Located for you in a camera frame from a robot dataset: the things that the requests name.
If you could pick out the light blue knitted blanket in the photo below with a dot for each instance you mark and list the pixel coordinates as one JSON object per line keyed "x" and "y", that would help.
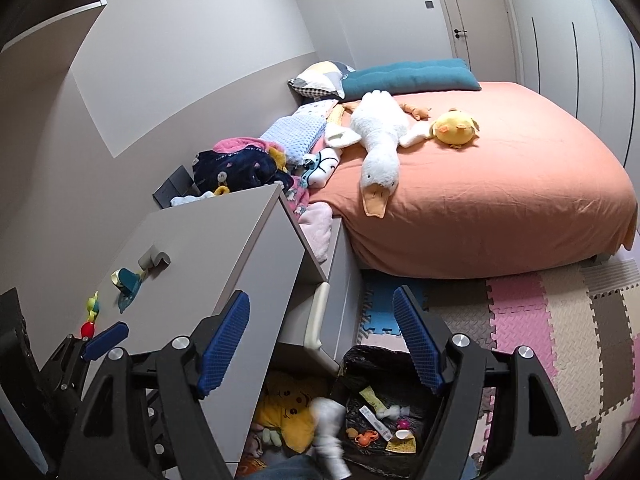
{"x": 298, "y": 133}

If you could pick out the pink cloth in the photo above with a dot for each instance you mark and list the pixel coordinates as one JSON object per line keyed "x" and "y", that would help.
{"x": 231, "y": 145}

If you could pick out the dark wall socket panel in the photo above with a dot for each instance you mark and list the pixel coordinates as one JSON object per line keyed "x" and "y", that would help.
{"x": 179, "y": 184}

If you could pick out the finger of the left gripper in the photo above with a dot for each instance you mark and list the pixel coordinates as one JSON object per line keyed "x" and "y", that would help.
{"x": 102, "y": 340}

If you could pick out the teal tape dispenser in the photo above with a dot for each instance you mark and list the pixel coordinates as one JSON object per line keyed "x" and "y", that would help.
{"x": 128, "y": 284}

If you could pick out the white checkered pillow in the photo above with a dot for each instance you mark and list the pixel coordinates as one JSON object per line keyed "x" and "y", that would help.
{"x": 321, "y": 80}

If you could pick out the teal long pillow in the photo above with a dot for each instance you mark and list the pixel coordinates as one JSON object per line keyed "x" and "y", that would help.
{"x": 411, "y": 77}

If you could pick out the navy blue blanket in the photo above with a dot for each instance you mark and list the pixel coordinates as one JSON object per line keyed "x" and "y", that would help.
{"x": 223, "y": 173}

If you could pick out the yellow-green plastic toy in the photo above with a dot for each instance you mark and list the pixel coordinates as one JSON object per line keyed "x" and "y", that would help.
{"x": 93, "y": 307}

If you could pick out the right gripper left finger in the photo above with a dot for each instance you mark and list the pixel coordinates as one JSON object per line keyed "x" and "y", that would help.
{"x": 142, "y": 413}

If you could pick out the door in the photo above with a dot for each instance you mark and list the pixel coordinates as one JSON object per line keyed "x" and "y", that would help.
{"x": 481, "y": 34}

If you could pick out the black trash bin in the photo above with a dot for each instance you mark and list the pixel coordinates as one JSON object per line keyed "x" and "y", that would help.
{"x": 389, "y": 413}

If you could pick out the white long cardboard box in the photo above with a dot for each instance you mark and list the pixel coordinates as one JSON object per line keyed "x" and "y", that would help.
{"x": 378, "y": 426}

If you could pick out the yellow bear plush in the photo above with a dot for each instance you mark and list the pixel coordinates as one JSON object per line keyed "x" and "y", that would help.
{"x": 282, "y": 416}

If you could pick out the white goose plush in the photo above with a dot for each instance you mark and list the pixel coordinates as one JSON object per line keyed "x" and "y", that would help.
{"x": 381, "y": 125}

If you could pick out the yellow snack bag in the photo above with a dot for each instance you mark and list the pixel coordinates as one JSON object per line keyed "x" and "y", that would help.
{"x": 371, "y": 398}

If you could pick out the red plastic toy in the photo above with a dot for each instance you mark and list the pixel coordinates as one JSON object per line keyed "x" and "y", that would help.
{"x": 87, "y": 330}

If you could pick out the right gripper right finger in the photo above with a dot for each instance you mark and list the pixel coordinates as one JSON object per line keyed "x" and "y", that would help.
{"x": 529, "y": 436}

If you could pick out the colourful foam floor mat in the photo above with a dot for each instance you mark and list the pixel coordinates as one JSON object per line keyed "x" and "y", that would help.
{"x": 582, "y": 321}

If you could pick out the yellow duck plush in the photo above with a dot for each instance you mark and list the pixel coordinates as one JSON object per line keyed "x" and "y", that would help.
{"x": 454, "y": 129}

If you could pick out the bed with orange sheet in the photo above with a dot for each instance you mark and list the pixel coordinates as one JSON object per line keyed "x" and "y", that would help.
{"x": 535, "y": 190}

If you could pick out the grey dresser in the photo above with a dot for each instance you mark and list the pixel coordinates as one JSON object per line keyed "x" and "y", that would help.
{"x": 304, "y": 314}

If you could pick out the white cloth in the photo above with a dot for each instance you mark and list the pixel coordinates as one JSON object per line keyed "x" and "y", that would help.
{"x": 328, "y": 417}

